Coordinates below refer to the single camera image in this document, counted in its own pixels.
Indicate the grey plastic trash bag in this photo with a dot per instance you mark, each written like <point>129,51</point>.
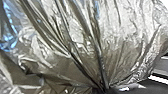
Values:
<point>83,43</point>

